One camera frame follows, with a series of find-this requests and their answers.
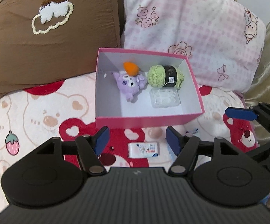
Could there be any small white tissue pack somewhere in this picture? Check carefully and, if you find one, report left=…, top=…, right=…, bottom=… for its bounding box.
left=128, top=142, right=160, bottom=158

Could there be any bear printed blanket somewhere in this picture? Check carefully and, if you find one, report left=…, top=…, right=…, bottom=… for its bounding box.
left=0, top=72, right=270, bottom=215

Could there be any green yarn ball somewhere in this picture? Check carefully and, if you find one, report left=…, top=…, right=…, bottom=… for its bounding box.
left=147, top=64, right=185, bottom=90

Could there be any blue wet wipes pack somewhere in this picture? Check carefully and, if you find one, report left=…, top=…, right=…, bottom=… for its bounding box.
left=166, top=128, right=200, bottom=161

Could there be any pink cardboard box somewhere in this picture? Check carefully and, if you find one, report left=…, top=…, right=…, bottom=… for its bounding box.
left=95, top=47, right=205, bottom=130

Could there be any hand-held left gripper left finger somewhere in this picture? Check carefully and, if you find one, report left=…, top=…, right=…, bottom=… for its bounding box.
left=34, top=125, right=110, bottom=176

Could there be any clear floss pick box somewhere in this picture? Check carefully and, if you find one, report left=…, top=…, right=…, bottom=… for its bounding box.
left=149, top=88, right=181, bottom=109

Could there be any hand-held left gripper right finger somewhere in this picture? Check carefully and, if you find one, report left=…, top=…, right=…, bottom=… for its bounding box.
left=166, top=125, right=246, bottom=176

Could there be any pink checked pillow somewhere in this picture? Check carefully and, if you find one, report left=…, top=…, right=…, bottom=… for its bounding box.
left=121, top=0, right=267, bottom=94

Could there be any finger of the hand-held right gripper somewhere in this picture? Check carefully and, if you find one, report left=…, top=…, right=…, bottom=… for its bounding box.
left=225, top=102, right=270, bottom=143
left=243, top=141, right=270, bottom=166

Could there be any brown pillow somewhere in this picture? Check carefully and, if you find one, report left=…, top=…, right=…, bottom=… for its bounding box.
left=0, top=0, right=121, bottom=103

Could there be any purple plush toy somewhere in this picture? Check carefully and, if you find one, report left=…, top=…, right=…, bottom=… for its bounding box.
left=112, top=71, right=147, bottom=102

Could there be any small orange fruit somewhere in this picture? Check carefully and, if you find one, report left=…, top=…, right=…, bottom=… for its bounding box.
left=123, top=62, right=140, bottom=76

